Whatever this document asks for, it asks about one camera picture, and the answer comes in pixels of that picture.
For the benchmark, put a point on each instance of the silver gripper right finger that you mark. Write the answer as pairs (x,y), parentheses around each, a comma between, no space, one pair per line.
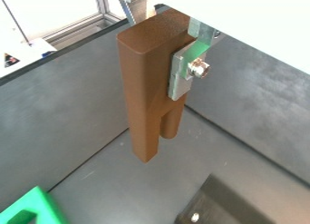
(189,63)

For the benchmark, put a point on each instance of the brown square-circle peg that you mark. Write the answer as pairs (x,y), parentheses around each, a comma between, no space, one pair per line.
(146,47)

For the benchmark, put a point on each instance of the green shape sorting board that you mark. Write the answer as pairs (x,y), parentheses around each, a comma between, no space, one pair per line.
(35,205)

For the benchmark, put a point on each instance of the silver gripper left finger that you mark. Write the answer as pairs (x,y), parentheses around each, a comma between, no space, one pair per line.
(138,10)

